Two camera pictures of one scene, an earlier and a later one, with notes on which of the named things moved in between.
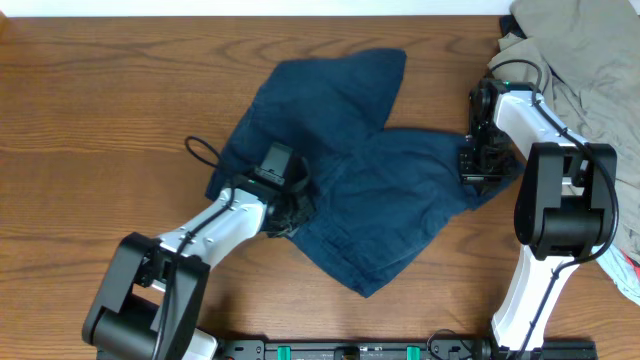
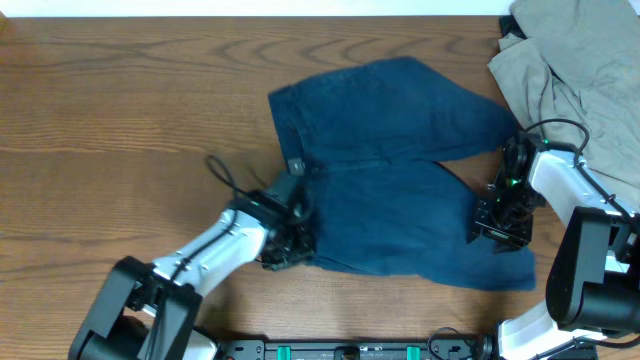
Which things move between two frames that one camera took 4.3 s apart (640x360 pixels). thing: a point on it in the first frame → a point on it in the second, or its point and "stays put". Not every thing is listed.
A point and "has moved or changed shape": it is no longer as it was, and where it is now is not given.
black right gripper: (473, 167) → (501, 232)
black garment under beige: (508, 24) stays put
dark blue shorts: (374, 188) has moved or changed shape
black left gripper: (298, 209) → (292, 245)
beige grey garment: (586, 55) stays put
